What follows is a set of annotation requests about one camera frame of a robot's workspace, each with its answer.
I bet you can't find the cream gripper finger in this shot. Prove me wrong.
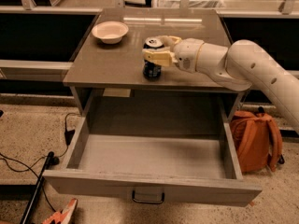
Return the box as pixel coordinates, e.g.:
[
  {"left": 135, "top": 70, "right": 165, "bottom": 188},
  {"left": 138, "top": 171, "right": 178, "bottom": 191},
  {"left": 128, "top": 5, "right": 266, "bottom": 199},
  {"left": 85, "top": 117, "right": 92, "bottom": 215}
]
[
  {"left": 157, "top": 35, "right": 182, "bottom": 51},
  {"left": 142, "top": 49, "right": 178, "bottom": 67}
]

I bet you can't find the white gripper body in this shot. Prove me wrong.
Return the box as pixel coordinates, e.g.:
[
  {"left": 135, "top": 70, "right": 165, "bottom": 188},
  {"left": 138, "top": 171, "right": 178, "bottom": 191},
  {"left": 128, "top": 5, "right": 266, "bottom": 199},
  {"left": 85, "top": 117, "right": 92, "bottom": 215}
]
[{"left": 174, "top": 38, "right": 204, "bottom": 73}]

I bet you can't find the blue pepsi can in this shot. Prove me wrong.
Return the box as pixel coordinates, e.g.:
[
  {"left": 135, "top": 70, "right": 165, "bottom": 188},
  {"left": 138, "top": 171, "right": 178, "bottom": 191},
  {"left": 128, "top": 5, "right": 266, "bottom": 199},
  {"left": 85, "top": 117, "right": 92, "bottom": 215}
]
[{"left": 143, "top": 37, "right": 164, "bottom": 79}]

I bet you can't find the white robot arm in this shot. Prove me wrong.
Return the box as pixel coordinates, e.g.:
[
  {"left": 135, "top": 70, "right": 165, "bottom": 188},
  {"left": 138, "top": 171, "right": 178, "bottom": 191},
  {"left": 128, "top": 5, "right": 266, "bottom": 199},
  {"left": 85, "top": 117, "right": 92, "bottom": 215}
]
[{"left": 142, "top": 35, "right": 299, "bottom": 133}]

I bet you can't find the grey cabinet with top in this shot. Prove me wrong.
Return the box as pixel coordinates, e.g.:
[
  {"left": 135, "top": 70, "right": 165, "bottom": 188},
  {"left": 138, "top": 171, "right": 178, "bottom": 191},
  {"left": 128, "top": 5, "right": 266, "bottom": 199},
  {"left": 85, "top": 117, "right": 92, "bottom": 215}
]
[{"left": 63, "top": 7, "right": 251, "bottom": 123}]

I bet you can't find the open grey top drawer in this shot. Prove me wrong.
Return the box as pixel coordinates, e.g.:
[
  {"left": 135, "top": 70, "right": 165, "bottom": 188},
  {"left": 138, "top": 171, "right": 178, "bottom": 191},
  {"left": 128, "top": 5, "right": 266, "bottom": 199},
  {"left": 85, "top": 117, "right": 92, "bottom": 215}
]
[{"left": 42, "top": 95, "right": 263, "bottom": 208}]

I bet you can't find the white paper bowl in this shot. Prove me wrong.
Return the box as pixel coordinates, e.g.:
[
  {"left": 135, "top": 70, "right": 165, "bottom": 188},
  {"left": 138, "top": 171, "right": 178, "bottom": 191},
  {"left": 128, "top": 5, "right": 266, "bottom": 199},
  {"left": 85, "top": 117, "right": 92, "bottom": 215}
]
[{"left": 92, "top": 21, "right": 129, "bottom": 44}]

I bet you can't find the orange backpack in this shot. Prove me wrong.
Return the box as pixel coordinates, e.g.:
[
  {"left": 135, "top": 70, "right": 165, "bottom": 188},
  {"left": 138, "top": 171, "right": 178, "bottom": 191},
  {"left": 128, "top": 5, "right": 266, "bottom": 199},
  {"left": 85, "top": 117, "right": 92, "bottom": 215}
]
[{"left": 230, "top": 110, "right": 282, "bottom": 173}]

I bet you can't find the black power adapter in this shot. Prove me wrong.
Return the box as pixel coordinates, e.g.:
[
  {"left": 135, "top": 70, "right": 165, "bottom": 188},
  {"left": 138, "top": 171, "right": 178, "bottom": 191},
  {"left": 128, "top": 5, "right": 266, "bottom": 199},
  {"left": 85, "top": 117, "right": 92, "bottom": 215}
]
[{"left": 64, "top": 130, "right": 75, "bottom": 146}]

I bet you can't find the black pole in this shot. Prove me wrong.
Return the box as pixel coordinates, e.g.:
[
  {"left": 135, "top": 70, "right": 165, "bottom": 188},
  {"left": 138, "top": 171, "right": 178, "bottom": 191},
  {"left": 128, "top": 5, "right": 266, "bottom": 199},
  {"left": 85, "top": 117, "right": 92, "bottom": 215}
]
[{"left": 20, "top": 151, "right": 54, "bottom": 224}]

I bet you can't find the black drawer handle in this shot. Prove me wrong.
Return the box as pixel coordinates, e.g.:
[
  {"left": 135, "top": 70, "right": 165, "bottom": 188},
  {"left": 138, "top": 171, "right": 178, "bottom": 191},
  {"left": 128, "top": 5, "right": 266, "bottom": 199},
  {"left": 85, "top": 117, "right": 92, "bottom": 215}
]
[{"left": 131, "top": 190, "right": 165, "bottom": 204}]

